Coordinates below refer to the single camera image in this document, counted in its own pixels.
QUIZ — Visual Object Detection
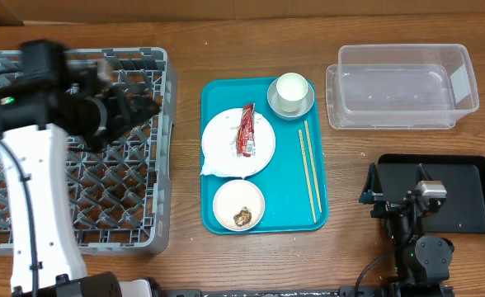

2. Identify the large white plate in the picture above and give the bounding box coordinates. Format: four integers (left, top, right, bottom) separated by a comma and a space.
200, 107, 276, 179

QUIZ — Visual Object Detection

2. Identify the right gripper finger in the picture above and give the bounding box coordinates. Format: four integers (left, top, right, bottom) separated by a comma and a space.
416, 163, 433, 183
359, 163, 383, 204

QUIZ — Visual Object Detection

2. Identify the white napkin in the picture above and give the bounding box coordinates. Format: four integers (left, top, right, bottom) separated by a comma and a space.
200, 110, 268, 179

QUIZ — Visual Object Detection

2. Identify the wooden chopstick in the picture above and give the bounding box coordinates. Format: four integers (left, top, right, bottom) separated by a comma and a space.
304, 120, 322, 213
298, 130, 317, 223

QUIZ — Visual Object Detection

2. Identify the grey saucer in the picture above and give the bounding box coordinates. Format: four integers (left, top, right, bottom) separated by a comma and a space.
267, 78, 315, 120

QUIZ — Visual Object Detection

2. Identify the brown food scrap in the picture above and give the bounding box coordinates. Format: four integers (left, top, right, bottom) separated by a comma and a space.
233, 207, 252, 227

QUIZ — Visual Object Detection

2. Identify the left wooden chopstick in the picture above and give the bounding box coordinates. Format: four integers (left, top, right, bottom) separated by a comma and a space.
298, 130, 317, 223

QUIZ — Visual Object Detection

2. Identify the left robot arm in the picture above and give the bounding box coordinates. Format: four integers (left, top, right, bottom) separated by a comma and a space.
0, 40, 162, 296

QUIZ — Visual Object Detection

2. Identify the clear plastic bin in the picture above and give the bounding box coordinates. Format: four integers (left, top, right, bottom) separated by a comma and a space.
326, 44, 480, 130

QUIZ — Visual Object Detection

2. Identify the white cup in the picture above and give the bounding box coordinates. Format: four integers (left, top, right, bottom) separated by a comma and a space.
276, 73, 308, 112

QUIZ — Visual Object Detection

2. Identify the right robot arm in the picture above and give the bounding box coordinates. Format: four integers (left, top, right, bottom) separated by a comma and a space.
352, 163, 454, 297

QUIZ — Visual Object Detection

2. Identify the teal plastic tray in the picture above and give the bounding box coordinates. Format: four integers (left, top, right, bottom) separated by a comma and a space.
200, 77, 329, 233

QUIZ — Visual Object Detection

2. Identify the right wooden chopstick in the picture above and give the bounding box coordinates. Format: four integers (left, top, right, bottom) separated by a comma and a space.
304, 120, 322, 213

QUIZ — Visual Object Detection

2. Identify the black tray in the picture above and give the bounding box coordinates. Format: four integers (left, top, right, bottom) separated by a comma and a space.
378, 153, 485, 233

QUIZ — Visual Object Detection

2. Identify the red snack wrapper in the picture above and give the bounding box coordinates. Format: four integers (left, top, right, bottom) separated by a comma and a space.
236, 103, 255, 158

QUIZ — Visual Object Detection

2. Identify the grey dishwasher rack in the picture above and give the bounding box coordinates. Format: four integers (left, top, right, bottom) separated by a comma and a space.
0, 47, 178, 255

